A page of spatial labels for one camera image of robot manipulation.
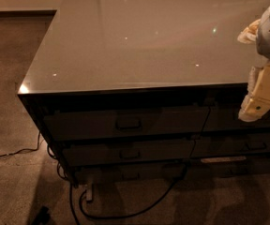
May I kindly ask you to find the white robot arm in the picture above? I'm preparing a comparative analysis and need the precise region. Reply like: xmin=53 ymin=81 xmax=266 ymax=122
xmin=237 ymin=6 xmax=270 ymax=122

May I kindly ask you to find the thick black floor cable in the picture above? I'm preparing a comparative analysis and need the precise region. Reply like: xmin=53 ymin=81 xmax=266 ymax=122
xmin=68 ymin=162 xmax=188 ymax=225

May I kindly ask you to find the thin black floor cable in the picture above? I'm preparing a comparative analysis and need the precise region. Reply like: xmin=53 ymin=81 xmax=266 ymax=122
xmin=0 ymin=132 xmax=42 ymax=166

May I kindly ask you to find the black floor plug box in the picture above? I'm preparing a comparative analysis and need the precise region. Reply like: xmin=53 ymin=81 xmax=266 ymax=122
xmin=31 ymin=206 xmax=51 ymax=225

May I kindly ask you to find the grey drawer cabinet counter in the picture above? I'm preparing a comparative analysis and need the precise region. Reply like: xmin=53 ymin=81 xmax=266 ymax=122
xmin=19 ymin=0 xmax=270 ymax=185

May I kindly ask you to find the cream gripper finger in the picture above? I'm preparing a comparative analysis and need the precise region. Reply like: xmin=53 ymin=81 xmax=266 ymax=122
xmin=238 ymin=61 xmax=270 ymax=122

